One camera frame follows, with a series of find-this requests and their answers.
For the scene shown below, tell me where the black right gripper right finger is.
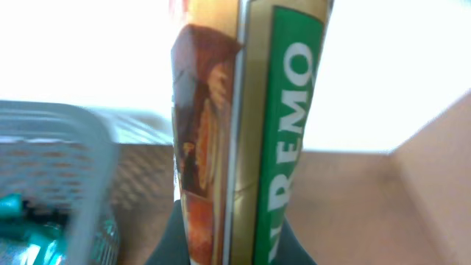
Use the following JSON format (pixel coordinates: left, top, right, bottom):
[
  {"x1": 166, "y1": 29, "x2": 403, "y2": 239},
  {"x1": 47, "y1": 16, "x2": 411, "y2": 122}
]
[{"x1": 274, "y1": 218, "x2": 317, "y2": 265}]

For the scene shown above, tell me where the grey plastic basket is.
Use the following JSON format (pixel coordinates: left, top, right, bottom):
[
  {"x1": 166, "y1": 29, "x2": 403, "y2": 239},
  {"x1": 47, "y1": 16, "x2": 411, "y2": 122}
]
[{"x1": 1, "y1": 101, "x2": 173, "y2": 264}]

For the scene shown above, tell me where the spaghetti pasta packet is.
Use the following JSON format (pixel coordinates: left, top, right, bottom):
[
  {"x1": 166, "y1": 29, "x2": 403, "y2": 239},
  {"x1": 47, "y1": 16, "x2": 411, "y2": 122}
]
[{"x1": 169, "y1": 0, "x2": 333, "y2": 264}]

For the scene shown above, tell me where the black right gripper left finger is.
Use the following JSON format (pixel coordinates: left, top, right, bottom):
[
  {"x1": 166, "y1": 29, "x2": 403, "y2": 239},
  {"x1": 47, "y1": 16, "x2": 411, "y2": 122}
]
[{"x1": 145, "y1": 199, "x2": 191, "y2": 265}]

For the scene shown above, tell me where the green snack bag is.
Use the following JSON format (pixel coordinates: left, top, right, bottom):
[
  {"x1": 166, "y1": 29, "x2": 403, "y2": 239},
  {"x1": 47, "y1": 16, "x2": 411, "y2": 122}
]
[{"x1": 1, "y1": 194, "x2": 120, "y2": 265}]

